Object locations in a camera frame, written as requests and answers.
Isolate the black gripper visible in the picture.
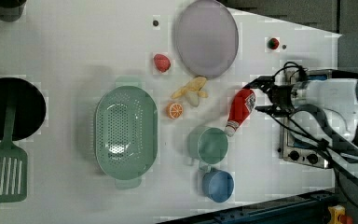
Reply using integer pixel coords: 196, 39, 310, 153
244, 76, 294, 116

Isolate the red felt ketchup bottle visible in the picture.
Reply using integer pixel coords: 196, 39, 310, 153
225, 89, 255, 137

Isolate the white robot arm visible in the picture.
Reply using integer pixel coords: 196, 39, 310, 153
245, 76, 358, 185

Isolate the small red toy fruit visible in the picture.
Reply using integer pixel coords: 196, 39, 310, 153
267, 37, 280, 50

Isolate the yellow toy banana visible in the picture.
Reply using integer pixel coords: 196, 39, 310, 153
171, 77, 208, 107

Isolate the green plastic cup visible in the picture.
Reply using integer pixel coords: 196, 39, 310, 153
187, 126, 228, 164

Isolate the lilac round plate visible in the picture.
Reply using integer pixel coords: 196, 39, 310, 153
174, 0, 239, 78

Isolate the orange toy slice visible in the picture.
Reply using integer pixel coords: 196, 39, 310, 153
166, 103, 184, 119

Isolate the blue plastic cup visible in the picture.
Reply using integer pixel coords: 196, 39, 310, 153
199, 164, 235, 203

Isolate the red toy strawberry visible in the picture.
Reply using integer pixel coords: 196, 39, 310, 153
153, 54, 171, 73

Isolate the yellow red emergency button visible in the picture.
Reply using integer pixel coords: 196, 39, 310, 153
328, 205, 353, 224

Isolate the green plastic colander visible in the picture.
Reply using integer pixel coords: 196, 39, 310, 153
95, 77, 158, 190

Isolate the black round pan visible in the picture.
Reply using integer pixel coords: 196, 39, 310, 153
0, 77, 48, 142

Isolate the green slotted spatula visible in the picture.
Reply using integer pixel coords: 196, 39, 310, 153
0, 93, 28, 203

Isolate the dark round pot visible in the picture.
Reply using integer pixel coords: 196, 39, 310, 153
0, 0, 27, 22

